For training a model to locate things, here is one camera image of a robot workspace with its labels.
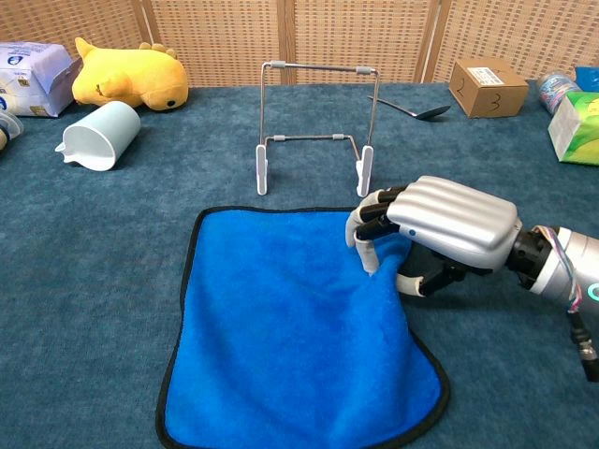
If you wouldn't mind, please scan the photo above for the blue microfiber cloth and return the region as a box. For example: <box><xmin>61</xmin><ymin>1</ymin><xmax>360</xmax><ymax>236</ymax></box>
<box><xmin>155</xmin><ymin>205</ymin><xmax>450</xmax><ymax>449</ymax></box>

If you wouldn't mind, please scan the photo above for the blue snack bag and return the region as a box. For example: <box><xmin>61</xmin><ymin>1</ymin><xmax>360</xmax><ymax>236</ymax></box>
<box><xmin>574</xmin><ymin>65</ymin><xmax>599</xmax><ymax>94</ymax></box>

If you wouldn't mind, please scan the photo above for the wicker folding screen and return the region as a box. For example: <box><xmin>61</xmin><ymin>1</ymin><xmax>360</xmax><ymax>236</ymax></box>
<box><xmin>0</xmin><ymin>0</ymin><xmax>599</xmax><ymax>88</ymax></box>

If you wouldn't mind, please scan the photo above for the small metal wire rack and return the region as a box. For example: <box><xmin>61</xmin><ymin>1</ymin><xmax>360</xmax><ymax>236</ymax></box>
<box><xmin>255</xmin><ymin>60</ymin><xmax>380</xmax><ymax>198</ymax></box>

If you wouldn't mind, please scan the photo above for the green tissue pack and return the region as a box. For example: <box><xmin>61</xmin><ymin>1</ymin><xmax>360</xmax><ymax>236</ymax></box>
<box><xmin>547</xmin><ymin>91</ymin><xmax>599</xmax><ymax>167</ymax></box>

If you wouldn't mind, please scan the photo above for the brown cardboard box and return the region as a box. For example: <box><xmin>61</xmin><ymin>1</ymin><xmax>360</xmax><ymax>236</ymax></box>
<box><xmin>448</xmin><ymin>57</ymin><xmax>530</xmax><ymax>119</ymax></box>

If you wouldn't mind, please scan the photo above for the light purple carton box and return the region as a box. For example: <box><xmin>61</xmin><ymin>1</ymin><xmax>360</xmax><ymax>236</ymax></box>
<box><xmin>0</xmin><ymin>41</ymin><xmax>83</xmax><ymax>118</ymax></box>

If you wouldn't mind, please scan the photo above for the yellow plush toy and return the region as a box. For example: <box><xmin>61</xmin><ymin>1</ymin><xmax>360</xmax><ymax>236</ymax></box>
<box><xmin>71</xmin><ymin>36</ymin><xmax>190</xmax><ymax>112</ymax></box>

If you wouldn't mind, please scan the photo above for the teal table cloth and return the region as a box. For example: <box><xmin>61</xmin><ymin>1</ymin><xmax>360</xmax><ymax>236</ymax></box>
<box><xmin>0</xmin><ymin>81</ymin><xmax>599</xmax><ymax>449</ymax></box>

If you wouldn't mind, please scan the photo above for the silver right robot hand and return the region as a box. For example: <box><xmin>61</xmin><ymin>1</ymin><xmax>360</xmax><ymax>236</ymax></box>
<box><xmin>344</xmin><ymin>175</ymin><xmax>523</xmax><ymax>298</ymax></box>

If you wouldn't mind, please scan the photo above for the cream bottle with grey cap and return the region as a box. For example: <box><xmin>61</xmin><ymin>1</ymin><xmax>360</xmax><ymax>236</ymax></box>
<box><xmin>0</xmin><ymin>110</ymin><xmax>24</xmax><ymax>152</ymax></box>

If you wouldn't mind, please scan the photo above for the light blue plastic cup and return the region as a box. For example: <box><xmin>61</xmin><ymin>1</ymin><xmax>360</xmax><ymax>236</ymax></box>
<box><xmin>54</xmin><ymin>100</ymin><xmax>141</xmax><ymax>172</ymax></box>

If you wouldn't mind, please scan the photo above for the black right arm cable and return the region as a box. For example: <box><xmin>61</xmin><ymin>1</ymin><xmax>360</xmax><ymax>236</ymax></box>
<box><xmin>565</xmin><ymin>306</ymin><xmax>599</xmax><ymax>381</ymax></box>

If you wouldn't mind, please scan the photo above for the metal spoon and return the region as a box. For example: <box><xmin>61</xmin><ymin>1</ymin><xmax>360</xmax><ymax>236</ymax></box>
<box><xmin>367</xmin><ymin>94</ymin><xmax>452</xmax><ymax>121</ymax></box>

